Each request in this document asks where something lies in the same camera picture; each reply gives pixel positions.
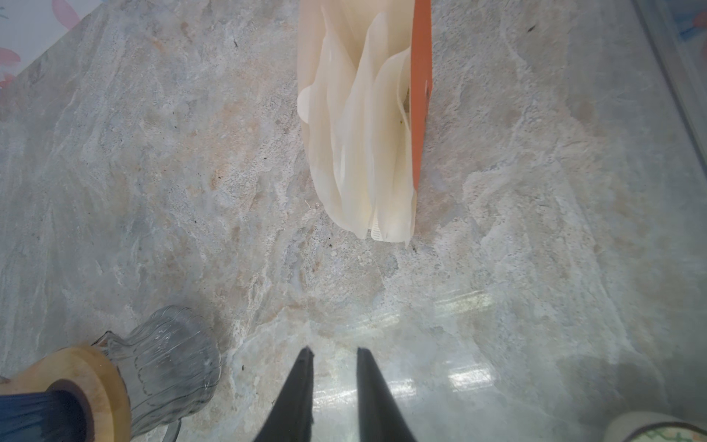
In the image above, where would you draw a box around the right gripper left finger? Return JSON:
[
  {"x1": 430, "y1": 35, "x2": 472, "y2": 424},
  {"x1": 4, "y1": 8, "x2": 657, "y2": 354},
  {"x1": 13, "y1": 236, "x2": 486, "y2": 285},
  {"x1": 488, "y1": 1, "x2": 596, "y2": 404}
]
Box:
[{"x1": 255, "y1": 346, "x2": 314, "y2": 442}]

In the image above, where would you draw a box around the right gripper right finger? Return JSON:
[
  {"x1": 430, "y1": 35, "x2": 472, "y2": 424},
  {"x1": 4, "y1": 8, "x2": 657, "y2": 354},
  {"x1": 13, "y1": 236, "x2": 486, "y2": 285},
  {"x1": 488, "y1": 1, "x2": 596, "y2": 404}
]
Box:
[{"x1": 356, "y1": 347, "x2": 416, "y2": 442}]

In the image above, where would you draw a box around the blue glass dripper cone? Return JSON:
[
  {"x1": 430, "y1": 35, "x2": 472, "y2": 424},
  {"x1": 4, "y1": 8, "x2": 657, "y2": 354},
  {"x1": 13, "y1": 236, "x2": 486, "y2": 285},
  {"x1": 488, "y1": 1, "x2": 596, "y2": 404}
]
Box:
[{"x1": 1, "y1": 390, "x2": 88, "y2": 442}]

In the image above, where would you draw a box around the coffee filter paper pack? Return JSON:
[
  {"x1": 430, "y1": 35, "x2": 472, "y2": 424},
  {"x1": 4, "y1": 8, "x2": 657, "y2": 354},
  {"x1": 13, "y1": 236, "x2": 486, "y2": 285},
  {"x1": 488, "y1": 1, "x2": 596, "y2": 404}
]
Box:
[{"x1": 296, "y1": 1, "x2": 433, "y2": 243}]

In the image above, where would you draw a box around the grey glass carafe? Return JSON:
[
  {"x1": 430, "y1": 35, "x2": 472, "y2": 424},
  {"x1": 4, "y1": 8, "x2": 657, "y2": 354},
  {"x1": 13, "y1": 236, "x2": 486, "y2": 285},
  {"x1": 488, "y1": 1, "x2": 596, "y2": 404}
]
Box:
[{"x1": 92, "y1": 305, "x2": 221, "y2": 441}]

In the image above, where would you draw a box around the small patterned dish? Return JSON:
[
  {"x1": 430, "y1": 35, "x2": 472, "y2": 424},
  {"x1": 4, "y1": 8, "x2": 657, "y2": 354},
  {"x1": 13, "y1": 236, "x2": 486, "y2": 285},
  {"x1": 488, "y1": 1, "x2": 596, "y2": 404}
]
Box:
[{"x1": 602, "y1": 412, "x2": 706, "y2": 442}]

